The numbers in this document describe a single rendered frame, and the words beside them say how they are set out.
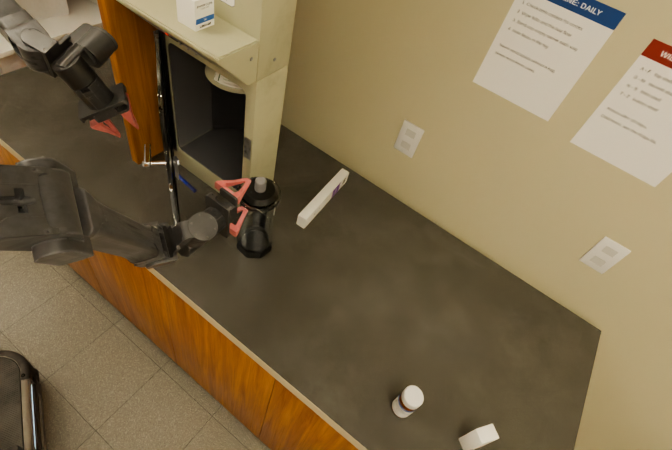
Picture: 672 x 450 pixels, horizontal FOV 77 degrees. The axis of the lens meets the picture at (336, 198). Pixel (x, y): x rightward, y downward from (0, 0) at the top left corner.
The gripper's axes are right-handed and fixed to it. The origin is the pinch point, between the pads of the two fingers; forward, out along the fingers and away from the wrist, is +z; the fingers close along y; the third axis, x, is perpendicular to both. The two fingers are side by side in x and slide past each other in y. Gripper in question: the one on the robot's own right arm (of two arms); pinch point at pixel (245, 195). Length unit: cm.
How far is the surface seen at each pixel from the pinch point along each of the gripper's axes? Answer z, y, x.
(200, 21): 4.5, 33.1, 18.2
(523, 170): 54, 8, -50
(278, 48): 17.9, 27.4, 8.8
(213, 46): 2.3, 31.2, 12.5
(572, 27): 54, 45, -41
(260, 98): 13.4, 16.2, 8.9
